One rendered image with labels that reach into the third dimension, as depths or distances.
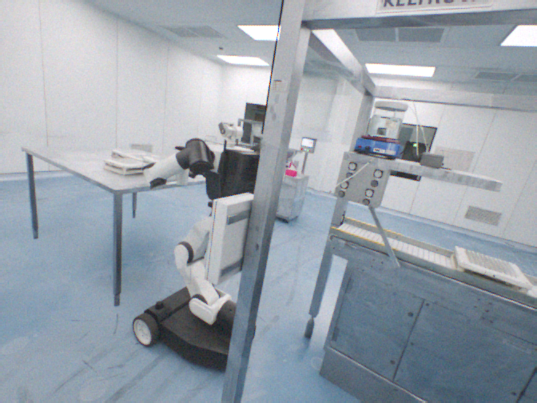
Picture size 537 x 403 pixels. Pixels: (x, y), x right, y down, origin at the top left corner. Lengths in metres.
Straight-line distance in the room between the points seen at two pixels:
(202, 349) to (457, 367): 1.30
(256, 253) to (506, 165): 6.30
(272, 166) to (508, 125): 6.28
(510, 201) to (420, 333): 5.52
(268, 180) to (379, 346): 1.23
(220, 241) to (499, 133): 6.38
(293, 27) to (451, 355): 1.53
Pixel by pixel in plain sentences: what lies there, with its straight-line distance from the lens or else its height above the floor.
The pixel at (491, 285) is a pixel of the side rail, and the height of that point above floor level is 0.96.
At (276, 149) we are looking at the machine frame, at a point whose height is 1.37.
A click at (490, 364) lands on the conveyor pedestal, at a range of 1.69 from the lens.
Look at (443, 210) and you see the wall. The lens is 6.76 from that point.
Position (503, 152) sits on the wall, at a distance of 6.81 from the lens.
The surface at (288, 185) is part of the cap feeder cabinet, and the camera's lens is 4.10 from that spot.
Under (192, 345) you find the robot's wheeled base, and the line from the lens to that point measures 1.77.
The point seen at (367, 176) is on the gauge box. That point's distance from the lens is 1.33.
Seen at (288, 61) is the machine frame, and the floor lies 1.60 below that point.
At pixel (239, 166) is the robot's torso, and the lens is 1.28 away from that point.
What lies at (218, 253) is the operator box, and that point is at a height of 1.06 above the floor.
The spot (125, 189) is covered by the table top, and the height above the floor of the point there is 0.89.
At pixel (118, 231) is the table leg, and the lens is 2.03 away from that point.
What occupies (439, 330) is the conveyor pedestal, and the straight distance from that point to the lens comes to 1.61.
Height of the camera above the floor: 1.43
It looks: 16 degrees down
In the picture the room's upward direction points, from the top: 10 degrees clockwise
